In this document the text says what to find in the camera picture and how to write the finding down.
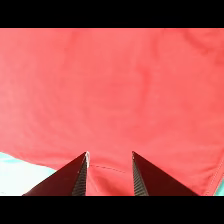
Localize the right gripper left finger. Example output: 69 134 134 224
22 151 90 197

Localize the red T-shirt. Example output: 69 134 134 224
0 27 224 197

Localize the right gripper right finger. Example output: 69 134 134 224
131 150 200 197

